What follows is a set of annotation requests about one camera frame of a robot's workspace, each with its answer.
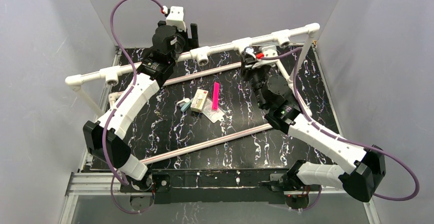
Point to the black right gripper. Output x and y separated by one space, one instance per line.
246 66

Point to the white small fitting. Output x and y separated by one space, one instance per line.
182 102

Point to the beige small cardboard box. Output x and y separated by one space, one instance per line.
199 100

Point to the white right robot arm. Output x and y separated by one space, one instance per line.
356 170

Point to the clear plastic bag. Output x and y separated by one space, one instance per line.
214 115

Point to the white PVC pipe frame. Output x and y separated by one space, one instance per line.
112 73

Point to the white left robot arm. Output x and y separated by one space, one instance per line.
104 138

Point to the pink rectangular bar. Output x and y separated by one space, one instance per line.
215 96

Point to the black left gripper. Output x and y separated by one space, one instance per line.
194 43

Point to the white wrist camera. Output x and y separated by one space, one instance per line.
267 55
176 18

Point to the chrome water faucet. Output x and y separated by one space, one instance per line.
249 51

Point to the teal small fitting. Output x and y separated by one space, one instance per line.
185 106

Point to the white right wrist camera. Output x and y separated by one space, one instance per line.
267 55

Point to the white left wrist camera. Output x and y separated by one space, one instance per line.
176 18

